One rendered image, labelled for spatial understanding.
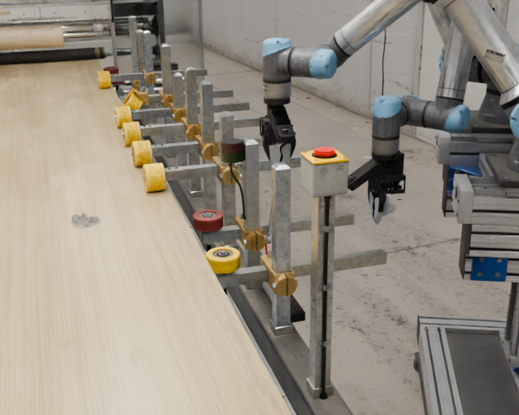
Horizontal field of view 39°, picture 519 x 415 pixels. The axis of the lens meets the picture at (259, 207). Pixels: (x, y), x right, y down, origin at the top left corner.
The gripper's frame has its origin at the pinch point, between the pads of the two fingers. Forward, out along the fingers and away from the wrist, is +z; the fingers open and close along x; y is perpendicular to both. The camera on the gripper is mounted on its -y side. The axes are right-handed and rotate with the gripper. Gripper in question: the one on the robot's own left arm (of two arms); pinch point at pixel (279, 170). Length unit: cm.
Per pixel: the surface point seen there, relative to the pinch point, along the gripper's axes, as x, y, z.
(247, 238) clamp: 12.8, -13.0, 13.1
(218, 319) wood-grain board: 31, -59, 9
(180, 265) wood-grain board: 33.7, -32.9, 8.8
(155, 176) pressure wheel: 32.2, 15.6, 3.3
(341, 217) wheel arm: -15.9, -6.4, 13.3
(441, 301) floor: -102, 82, 99
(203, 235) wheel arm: 23.2, -7.3, 13.4
